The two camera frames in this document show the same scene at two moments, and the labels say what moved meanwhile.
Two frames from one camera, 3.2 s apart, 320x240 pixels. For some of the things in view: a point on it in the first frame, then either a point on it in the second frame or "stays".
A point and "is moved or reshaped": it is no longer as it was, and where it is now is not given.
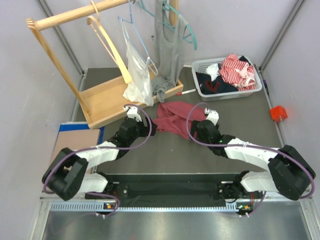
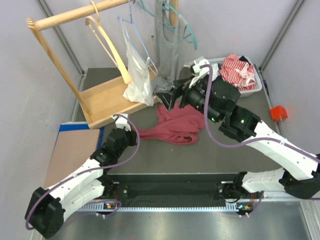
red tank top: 172,116 is moved or reshaped
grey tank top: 170,55 stays
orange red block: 278,113 stays
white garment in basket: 213,70 stays
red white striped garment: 239,73 stays
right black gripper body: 199,137 → 195,97
